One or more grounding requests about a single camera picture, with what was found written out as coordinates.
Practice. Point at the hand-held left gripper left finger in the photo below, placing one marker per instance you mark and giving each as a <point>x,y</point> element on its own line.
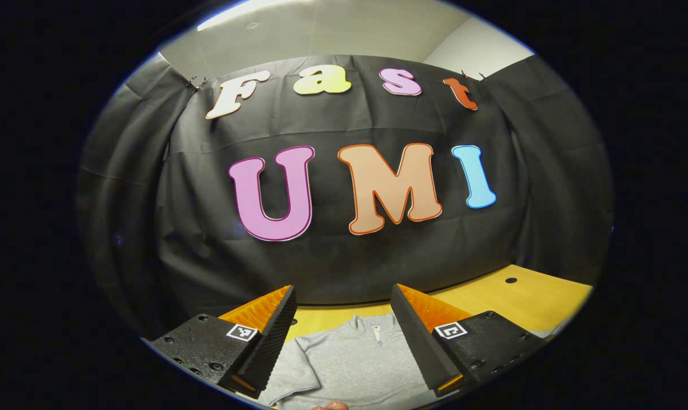
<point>270,347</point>

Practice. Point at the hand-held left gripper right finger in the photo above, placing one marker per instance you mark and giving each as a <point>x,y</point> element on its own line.
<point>420,347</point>

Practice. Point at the grey zip-neck sweatshirt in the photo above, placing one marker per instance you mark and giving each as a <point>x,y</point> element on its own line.
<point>349,364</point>

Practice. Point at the black backdrop cloth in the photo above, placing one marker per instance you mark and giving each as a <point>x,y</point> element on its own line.
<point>344,256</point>

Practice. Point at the small black clip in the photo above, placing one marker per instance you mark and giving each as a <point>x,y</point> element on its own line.
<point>197,82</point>
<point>472,74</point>

